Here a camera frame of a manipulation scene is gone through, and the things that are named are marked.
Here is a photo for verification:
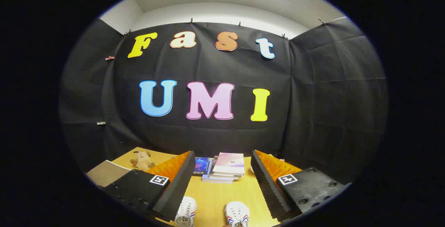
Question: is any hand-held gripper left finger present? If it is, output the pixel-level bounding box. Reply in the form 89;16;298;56
104;151;196;222

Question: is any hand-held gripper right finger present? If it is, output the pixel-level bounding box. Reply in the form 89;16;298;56
251;149;351;222

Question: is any white striped canvas shoe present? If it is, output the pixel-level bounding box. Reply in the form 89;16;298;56
174;196;197;227
224;201;250;227

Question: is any cream fabric storage box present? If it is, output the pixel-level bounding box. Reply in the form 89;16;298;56
86;160;132;188

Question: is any dark blue book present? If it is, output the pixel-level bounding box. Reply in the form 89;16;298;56
192;157;210;176

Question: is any pale blue book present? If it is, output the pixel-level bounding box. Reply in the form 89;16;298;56
202;160;234;184

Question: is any white book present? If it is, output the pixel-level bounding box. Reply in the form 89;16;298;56
209;157;240;181

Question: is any pink cover book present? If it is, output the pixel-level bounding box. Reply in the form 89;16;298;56
212;153;245;177

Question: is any tan plush dog toy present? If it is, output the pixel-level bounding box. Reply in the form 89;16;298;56
130;151;156;171

